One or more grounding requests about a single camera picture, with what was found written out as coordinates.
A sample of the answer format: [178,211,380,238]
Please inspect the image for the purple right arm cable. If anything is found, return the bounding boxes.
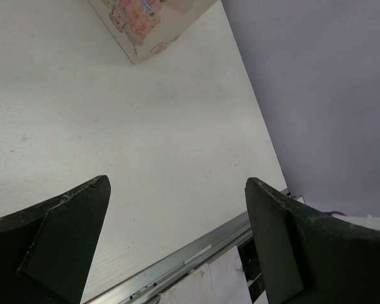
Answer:
[322,209,348,218]

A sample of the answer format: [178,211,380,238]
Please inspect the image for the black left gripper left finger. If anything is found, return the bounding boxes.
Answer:
[0,175,111,303]

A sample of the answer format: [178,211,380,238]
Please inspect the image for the aluminium front table rail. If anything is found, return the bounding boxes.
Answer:
[82,186,292,304]

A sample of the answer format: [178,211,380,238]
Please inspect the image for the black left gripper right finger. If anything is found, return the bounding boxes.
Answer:
[245,177,380,303]

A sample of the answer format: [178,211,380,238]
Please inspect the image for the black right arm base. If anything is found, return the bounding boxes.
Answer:
[238,238,265,302]

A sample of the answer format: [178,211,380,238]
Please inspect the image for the white paper bag orange handles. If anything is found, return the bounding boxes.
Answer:
[89,0,215,64]

